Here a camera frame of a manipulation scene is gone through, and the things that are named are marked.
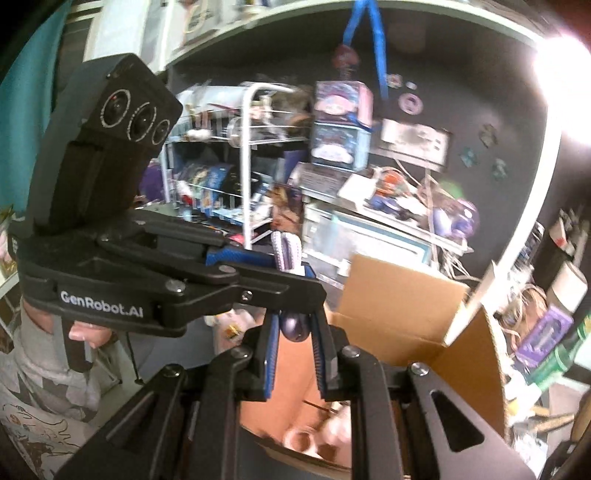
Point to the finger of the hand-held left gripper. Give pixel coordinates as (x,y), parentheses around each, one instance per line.
(221,257)
(277,291)

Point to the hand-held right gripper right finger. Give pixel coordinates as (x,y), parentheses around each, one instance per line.
(321,357)

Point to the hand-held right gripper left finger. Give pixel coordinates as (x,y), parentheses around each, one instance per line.
(272,357)

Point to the dark purple ball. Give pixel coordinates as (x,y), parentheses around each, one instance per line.
(295,328)

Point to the purple white striped toy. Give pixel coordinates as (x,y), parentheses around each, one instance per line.
(286,249)

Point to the white plush toy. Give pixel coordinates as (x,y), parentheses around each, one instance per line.
(231,334)

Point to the cardboard box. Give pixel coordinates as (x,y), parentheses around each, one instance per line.
(415,314)

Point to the person's left forearm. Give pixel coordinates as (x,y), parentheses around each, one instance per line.
(41,360)

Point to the person's left hand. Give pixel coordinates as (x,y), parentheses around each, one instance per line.
(87,333)

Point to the dark printed card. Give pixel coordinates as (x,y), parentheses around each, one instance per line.
(288,205)

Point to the teal curtain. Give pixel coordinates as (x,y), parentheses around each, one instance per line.
(27,92)

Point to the light blue framed box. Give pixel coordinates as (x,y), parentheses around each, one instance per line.
(383,244)

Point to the white adapter box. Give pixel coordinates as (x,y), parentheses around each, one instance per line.
(358,187)

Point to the white tray of purple trinkets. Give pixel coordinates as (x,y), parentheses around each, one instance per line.
(415,228)

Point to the blue printed gift box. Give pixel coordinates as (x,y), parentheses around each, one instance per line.
(339,147)

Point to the orange figure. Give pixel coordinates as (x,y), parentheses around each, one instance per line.
(390,181)

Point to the pink printed gift box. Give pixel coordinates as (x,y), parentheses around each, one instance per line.
(341,104)

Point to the purple globe toy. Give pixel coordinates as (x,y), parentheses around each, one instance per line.
(459,217)

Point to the purple card box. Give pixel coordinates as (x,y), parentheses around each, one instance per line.
(545,339)

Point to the round badge charm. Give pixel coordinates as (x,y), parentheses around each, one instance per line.
(346,57)

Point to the flower sticker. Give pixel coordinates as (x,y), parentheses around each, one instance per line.
(395,79)

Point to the person's gray printed pajamas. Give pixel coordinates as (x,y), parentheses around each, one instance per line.
(41,443)

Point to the white desk lamp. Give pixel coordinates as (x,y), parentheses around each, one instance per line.
(517,207)

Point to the green glass bottle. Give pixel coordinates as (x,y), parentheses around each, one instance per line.
(570,357)

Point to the black pen holder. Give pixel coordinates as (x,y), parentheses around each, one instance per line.
(551,244)

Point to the wall socket panel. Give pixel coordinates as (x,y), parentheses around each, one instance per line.
(415,142)

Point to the teal wall sticker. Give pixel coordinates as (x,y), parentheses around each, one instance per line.
(499,169)
(466,157)

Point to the dark wall sticker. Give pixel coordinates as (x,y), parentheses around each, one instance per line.
(487,134)

